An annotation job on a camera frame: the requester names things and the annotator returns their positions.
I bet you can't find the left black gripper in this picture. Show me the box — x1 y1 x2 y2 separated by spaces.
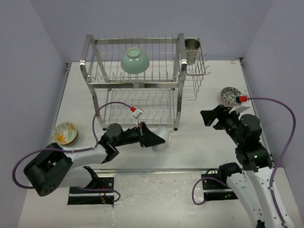
113 121 165 149

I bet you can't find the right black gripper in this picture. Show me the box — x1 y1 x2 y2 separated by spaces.
200 103 244 147

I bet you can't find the light blue white bowl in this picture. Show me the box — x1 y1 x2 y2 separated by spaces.
152 125 172 152

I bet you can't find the yellow flower bowl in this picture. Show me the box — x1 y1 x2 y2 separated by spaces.
52 122 78 145

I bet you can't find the brown patterned bowl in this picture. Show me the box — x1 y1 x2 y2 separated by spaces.
62 132 78 147

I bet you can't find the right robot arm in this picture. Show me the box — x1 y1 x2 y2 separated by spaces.
200 104 296 228

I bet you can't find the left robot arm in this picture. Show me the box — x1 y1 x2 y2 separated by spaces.
23 122 171 197

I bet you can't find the stainless steel dish rack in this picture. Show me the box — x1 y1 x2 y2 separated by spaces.
79 33 188 130

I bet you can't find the steel utensil cup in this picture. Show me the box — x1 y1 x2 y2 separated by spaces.
184 38 201 65

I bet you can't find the celadon green bowl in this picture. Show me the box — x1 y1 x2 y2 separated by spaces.
120 47 150 74

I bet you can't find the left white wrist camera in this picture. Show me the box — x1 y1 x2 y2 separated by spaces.
131 107 143 120

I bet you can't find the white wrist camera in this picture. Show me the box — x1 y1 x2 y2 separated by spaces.
131 107 143 120
229 94 251 114

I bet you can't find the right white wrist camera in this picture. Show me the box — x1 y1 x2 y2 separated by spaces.
229 94 251 114

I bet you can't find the wire utensil basket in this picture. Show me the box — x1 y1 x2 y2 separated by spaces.
184 48 210 101

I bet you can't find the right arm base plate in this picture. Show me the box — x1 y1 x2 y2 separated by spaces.
201 168 238 202

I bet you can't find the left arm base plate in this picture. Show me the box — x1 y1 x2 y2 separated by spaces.
67 172 115 206

